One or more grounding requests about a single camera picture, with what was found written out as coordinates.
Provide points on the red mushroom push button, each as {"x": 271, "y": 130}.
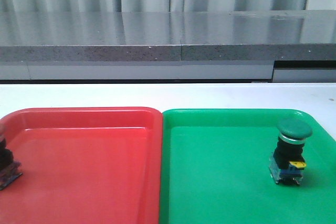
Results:
{"x": 10, "y": 168}

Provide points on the red plastic tray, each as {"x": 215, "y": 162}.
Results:
{"x": 84, "y": 165}

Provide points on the green plastic tray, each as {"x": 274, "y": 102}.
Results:
{"x": 215, "y": 169}

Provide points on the green mushroom push button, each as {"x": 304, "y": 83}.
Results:
{"x": 286, "y": 164}

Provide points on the grey stone counter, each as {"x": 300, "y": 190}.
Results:
{"x": 104, "y": 47}

